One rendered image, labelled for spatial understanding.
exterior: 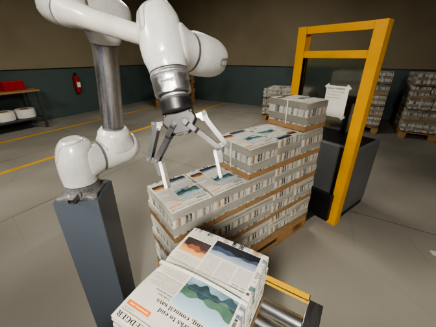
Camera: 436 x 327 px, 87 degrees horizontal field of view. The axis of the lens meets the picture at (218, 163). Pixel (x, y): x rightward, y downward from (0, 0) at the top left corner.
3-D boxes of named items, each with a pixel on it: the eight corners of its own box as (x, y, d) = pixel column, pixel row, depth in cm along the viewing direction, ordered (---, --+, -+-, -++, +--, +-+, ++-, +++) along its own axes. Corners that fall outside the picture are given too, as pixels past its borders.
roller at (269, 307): (196, 266, 104) (196, 259, 101) (305, 324, 81) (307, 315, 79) (190, 275, 100) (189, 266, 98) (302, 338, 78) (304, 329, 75)
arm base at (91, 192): (50, 207, 102) (46, 196, 100) (73, 182, 122) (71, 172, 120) (93, 204, 104) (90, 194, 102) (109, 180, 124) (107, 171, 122)
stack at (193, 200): (158, 272, 189) (145, 184, 154) (258, 218, 253) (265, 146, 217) (181, 311, 161) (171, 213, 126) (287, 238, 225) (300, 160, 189)
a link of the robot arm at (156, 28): (167, 60, 47) (206, 67, 58) (148, -20, 46) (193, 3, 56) (136, 77, 54) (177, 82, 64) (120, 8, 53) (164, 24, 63)
